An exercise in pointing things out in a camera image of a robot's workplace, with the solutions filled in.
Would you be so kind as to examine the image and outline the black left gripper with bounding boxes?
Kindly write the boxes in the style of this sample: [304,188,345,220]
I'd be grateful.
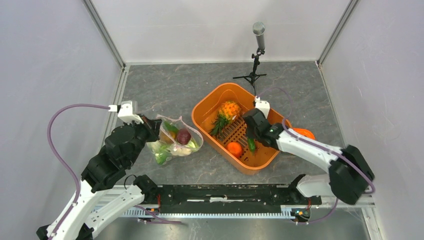
[125,112,163,166]

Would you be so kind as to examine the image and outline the green toy cucumber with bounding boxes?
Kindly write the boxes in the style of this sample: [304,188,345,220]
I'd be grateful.
[247,137,257,156]

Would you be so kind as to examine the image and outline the orange toy pineapple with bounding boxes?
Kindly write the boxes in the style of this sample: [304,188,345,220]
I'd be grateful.
[209,100,242,138]

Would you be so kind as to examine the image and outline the green toy lettuce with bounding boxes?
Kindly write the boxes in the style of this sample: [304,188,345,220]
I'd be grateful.
[146,141,172,165]

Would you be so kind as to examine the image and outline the small yellow toy fruit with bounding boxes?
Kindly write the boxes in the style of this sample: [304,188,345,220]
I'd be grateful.
[159,130,176,145]

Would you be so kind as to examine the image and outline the yellow green toy mango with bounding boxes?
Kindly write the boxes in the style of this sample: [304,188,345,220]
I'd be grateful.
[163,121,179,134]

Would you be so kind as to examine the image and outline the clear dotted zip top bag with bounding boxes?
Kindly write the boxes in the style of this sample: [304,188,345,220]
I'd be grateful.
[156,114,204,164]

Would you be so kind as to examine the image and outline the dark red toy fruit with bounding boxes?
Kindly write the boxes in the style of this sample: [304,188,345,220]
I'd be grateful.
[176,128,192,146]

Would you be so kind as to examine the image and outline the white toy cabbage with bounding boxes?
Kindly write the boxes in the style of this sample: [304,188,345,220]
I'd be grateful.
[170,139,201,157]

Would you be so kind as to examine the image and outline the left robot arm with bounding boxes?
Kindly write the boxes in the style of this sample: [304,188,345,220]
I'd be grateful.
[36,114,162,240]

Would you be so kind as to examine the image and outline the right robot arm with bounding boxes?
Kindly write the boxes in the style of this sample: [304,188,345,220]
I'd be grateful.
[242,108,375,205]

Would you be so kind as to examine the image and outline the orange toy carrot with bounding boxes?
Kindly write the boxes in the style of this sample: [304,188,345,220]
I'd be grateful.
[226,141,244,158]

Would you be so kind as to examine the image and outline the orange plastic basket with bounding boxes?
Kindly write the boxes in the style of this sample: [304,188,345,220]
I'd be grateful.
[191,82,280,175]

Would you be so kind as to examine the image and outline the black microphone tripod stand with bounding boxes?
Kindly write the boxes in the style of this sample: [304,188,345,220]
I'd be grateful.
[232,48,267,96]

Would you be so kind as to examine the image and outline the grey microphone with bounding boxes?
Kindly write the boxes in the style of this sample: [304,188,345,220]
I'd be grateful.
[252,21,266,51]

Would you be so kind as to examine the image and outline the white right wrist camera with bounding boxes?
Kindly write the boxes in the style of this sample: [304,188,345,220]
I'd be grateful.
[254,96,271,119]

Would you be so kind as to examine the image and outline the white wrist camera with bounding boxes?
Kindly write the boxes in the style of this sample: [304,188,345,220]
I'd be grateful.
[108,100,144,125]
[254,96,271,119]

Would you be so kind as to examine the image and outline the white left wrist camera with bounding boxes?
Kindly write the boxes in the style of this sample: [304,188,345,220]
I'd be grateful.
[108,100,144,125]

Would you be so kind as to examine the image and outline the orange toy handle block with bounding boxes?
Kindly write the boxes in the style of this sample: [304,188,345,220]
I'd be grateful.
[293,128,316,140]

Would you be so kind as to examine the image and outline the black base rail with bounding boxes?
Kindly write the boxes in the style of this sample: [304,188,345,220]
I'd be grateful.
[141,184,335,219]

